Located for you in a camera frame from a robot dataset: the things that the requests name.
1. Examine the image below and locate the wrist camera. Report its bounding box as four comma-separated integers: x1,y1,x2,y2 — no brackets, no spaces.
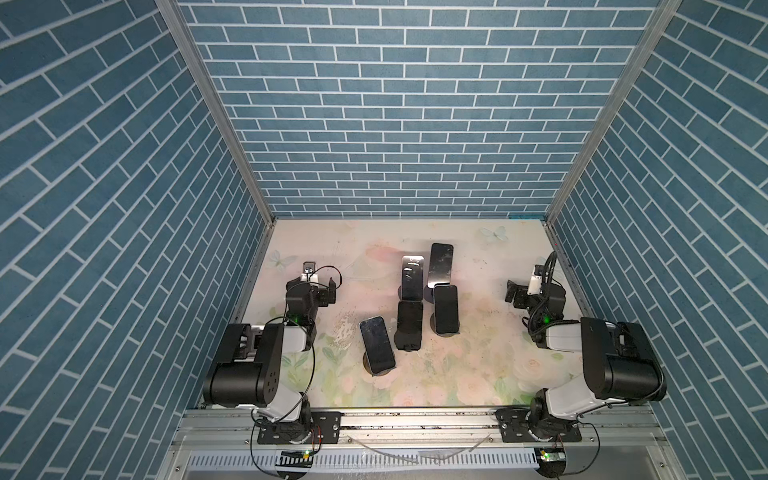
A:
301,261,318,283
527,264,546,296

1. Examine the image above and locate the black mounting plate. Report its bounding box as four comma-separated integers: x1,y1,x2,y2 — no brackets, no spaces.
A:
255,410,342,445
494,406,582,443

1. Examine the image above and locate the black phone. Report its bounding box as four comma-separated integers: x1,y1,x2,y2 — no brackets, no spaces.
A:
427,243,454,289
396,301,423,332
359,316,396,369
434,284,460,330

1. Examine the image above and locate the purple-edged back left phone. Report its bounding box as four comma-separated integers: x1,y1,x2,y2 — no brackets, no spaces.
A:
401,255,424,301

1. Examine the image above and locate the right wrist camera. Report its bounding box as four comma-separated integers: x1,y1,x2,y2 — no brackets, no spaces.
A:
527,264,546,296

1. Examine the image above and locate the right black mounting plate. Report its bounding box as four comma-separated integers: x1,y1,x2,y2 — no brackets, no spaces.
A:
494,406,582,443

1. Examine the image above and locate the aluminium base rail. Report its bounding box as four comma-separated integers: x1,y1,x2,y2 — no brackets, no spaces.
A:
158,406,684,479

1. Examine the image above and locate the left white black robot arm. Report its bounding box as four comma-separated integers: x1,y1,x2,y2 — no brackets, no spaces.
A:
202,273,339,445

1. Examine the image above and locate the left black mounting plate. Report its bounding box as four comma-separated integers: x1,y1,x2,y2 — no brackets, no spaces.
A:
255,410,342,445

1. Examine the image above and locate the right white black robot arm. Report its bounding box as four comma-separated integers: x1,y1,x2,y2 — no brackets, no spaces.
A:
497,253,667,441

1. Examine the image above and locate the middle black phone stand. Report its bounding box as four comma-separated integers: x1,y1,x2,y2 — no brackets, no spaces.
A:
394,329,422,352

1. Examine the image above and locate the white vented cable duct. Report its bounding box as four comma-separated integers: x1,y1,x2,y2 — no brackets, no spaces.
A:
187,448,539,473

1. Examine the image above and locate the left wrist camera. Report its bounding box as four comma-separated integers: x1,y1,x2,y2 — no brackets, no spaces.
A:
301,261,318,283

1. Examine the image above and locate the wood-base grey phone stand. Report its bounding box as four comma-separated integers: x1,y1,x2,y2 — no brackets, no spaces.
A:
430,316,459,338

